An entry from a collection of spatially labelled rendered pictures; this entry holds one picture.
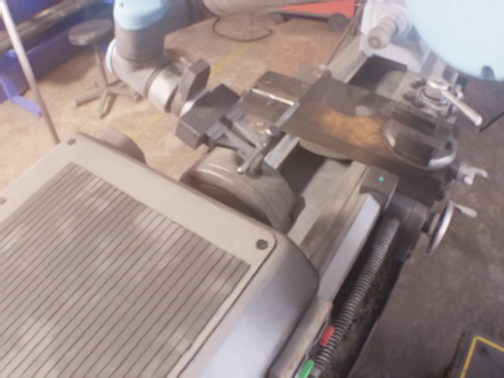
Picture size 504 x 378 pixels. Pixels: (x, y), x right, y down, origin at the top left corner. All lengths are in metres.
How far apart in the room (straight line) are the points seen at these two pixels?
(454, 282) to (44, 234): 1.98
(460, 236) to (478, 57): 2.20
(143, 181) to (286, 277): 0.24
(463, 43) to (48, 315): 0.48
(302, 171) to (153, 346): 1.09
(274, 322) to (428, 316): 1.62
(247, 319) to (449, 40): 0.35
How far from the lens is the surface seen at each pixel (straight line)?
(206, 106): 0.71
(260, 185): 0.74
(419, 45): 1.87
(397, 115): 1.16
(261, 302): 0.47
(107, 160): 0.64
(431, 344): 2.01
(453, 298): 2.17
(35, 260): 0.56
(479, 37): 0.24
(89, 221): 0.56
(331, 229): 1.15
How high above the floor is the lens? 1.75
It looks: 48 degrees down
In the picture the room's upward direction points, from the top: 1 degrees counter-clockwise
